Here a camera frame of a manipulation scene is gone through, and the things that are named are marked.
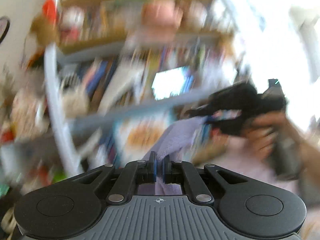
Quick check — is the children's character sound book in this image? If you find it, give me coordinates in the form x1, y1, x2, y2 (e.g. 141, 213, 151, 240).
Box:
113, 110, 176, 167

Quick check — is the lavender towel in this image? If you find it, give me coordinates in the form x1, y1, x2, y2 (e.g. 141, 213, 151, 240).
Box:
138, 116, 207, 196

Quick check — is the person's right forearm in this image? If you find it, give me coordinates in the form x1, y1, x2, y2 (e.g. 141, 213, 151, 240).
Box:
298, 136, 320, 188

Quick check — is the white shelf upright post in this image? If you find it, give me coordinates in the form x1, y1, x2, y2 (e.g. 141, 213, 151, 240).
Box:
42, 0, 85, 178

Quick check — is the wooden bookshelf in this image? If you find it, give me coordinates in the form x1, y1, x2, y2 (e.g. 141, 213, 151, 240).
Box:
15, 0, 241, 170

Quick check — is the person's right hand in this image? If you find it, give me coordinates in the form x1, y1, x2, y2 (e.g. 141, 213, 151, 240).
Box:
242, 111, 303, 160

